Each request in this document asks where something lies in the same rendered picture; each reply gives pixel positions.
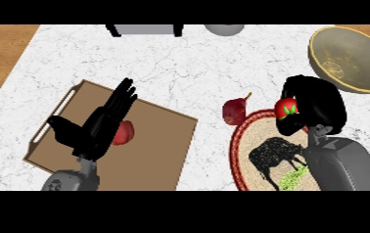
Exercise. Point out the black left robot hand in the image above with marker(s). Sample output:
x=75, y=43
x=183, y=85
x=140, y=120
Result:
x=103, y=122

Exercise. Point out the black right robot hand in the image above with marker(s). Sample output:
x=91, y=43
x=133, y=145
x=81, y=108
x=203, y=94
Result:
x=320, y=103

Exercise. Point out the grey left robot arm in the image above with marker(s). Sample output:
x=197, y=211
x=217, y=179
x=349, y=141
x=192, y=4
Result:
x=72, y=176

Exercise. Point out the olive yellow-rimmed bowl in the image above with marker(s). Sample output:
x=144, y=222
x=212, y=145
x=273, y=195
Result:
x=342, y=59

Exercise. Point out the round woven placemat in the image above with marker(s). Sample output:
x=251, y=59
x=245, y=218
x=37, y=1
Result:
x=270, y=158

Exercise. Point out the red apple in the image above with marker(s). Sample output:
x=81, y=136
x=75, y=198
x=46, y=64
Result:
x=124, y=133

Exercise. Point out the brown wooden cutting board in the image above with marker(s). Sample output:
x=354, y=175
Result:
x=134, y=145

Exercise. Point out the dark red pear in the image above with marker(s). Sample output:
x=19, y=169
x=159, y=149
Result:
x=234, y=111

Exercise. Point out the grey appliance with black legs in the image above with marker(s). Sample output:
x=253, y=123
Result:
x=144, y=29

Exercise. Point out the grey round object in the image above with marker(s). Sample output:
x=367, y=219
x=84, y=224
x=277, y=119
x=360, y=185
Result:
x=224, y=29

